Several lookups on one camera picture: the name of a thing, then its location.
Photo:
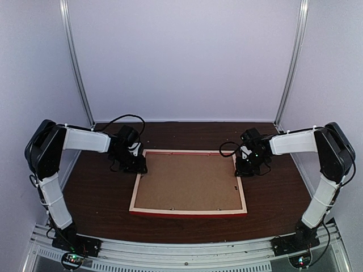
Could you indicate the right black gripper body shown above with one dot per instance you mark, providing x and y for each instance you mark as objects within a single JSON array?
[{"x": 251, "y": 166}]

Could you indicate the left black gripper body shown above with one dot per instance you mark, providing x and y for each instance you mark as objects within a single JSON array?
[{"x": 128, "y": 163}]

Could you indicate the brown cardboard backing board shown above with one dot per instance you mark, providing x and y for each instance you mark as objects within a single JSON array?
[{"x": 188, "y": 181}]

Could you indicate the red wooden picture frame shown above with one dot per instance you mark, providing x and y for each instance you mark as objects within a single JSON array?
[{"x": 187, "y": 214}]

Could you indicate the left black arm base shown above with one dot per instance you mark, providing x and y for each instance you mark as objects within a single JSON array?
[{"x": 69, "y": 240}]

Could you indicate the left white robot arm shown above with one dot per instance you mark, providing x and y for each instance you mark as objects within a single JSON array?
[{"x": 44, "y": 152}]

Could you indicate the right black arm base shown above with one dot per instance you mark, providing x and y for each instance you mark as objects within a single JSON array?
[{"x": 303, "y": 239}]

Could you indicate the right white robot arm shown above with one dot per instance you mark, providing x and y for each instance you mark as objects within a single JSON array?
[{"x": 336, "y": 158}]

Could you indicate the right circuit board with leds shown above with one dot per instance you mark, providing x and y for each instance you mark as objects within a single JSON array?
[{"x": 300, "y": 262}]

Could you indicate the circuit board with leds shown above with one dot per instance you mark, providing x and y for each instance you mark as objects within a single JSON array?
[
  {"x": 72, "y": 261},
  {"x": 300, "y": 262}
]

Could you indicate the left circuit board with leds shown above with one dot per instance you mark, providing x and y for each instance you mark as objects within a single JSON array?
[{"x": 72, "y": 261}]

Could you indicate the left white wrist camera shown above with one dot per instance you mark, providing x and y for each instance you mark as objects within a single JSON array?
[{"x": 135, "y": 148}]

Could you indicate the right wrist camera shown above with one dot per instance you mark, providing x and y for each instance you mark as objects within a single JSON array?
[{"x": 244, "y": 152}]

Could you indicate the front aluminium rail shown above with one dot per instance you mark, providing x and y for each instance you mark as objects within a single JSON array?
[{"x": 248, "y": 255}]

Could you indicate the left aluminium corner post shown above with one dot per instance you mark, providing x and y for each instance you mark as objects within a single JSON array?
[{"x": 65, "y": 15}]

